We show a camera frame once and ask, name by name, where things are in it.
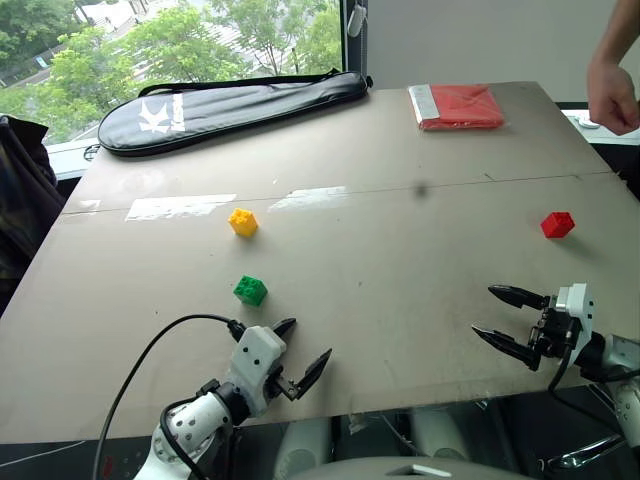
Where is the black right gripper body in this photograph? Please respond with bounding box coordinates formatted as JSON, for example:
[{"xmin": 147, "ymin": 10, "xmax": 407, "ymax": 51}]
[{"xmin": 528, "ymin": 305, "xmax": 584, "ymax": 360}]

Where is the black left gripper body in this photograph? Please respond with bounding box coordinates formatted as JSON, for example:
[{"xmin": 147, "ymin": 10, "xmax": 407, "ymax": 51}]
[{"xmin": 264, "ymin": 366, "xmax": 302, "ymax": 402}]

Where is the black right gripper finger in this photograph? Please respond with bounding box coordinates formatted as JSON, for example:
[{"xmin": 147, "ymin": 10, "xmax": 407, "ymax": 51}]
[
  {"xmin": 471, "ymin": 324, "xmax": 544, "ymax": 372},
  {"xmin": 487, "ymin": 284, "xmax": 552, "ymax": 311}
]

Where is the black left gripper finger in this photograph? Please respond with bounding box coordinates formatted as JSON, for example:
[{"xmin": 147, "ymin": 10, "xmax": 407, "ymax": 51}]
[
  {"xmin": 270, "ymin": 317, "xmax": 298, "ymax": 347},
  {"xmin": 291, "ymin": 348, "xmax": 334, "ymax": 402}
]

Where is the person's bare hand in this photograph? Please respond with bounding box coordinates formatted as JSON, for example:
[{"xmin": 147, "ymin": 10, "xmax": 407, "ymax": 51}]
[{"xmin": 586, "ymin": 58, "xmax": 640, "ymax": 137}]

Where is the green toy brick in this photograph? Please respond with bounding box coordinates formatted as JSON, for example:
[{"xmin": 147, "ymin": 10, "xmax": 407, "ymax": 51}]
[{"xmin": 232, "ymin": 273, "xmax": 269, "ymax": 307}]

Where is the white rounded robot leg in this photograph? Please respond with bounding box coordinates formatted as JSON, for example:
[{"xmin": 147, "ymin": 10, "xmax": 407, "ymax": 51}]
[
  {"xmin": 408, "ymin": 406, "xmax": 472, "ymax": 462},
  {"xmin": 276, "ymin": 416, "xmax": 332, "ymax": 477}
]

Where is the red toy brick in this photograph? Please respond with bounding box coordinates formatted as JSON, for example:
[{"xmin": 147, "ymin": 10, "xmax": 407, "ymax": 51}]
[{"xmin": 539, "ymin": 211, "xmax": 576, "ymax": 240}]

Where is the yellow toy brick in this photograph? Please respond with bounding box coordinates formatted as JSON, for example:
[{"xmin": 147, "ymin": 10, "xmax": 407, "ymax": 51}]
[{"xmin": 227, "ymin": 206, "xmax": 260, "ymax": 238}]

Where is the chrome metal bar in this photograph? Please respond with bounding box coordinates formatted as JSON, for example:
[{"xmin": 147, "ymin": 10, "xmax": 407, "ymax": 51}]
[{"xmin": 546, "ymin": 433, "xmax": 627, "ymax": 470}]

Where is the grey robot torso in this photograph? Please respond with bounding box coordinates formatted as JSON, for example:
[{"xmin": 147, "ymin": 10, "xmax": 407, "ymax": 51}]
[{"xmin": 293, "ymin": 456, "xmax": 527, "ymax": 480}]

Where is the small white device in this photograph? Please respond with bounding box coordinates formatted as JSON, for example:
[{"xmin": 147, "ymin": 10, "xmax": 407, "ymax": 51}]
[{"xmin": 563, "ymin": 110, "xmax": 604, "ymax": 131}]

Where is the red cloth in plastic bag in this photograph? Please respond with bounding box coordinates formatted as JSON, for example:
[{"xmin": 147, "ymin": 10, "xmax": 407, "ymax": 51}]
[{"xmin": 406, "ymin": 83, "xmax": 507, "ymax": 133}]

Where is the black racket bag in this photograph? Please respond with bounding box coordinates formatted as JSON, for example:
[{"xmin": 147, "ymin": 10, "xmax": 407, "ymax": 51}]
[{"xmin": 96, "ymin": 69, "xmax": 376, "ymax": 158}]

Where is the dark camouflage bag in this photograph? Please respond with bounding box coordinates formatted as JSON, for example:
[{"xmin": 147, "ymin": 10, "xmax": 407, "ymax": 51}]
[{"xmin": 0, "ymin": 113, "xmax": 67, "ymax": 314}]

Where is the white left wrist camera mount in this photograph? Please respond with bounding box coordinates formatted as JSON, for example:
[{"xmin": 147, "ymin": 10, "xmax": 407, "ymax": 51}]
[{"xmin": 228, "ymin": 325, "xmax": 288, "ymax": 417}]

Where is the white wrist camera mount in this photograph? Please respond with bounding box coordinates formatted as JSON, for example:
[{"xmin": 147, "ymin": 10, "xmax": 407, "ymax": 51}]
[
  {"xmin": 555, "ymin": 282, "xmax": 597, "ymax": 362},
  {"xmin": 228, "ymin": 325, "xmax": 288, "ymax": 417}
]

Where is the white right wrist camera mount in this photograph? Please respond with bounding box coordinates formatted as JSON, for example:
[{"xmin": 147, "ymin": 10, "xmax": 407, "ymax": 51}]
[{"xmin": 555, "ymin": 282, "xmax": 597, "ymax": 362}]

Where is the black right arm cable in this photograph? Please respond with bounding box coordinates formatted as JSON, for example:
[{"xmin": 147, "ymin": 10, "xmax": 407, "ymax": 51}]
[{"xmin": 546, "ymin": 319, "xmax": 627, "ymax": 442}]

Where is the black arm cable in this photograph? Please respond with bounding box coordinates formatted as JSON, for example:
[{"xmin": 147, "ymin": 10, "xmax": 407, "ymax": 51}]
[
  {"xmin": 91, "ymin": 313, "xmax": 248, "ymax": 480},
  {"xmin": 546, "ymin": 319, "xmax": 627, "ymax": 442}
]

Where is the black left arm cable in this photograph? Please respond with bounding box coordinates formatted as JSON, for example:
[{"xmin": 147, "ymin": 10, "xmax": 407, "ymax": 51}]
[{"xmin": 91, "ymin": 313, "xmax": 248, "ymax": 480}]

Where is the white blind cord pull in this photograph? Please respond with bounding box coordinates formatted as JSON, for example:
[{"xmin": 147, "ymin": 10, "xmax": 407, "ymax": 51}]
[{"xmin": 346, "ymin": 0, "xmax": 369, "ymax": 38}]

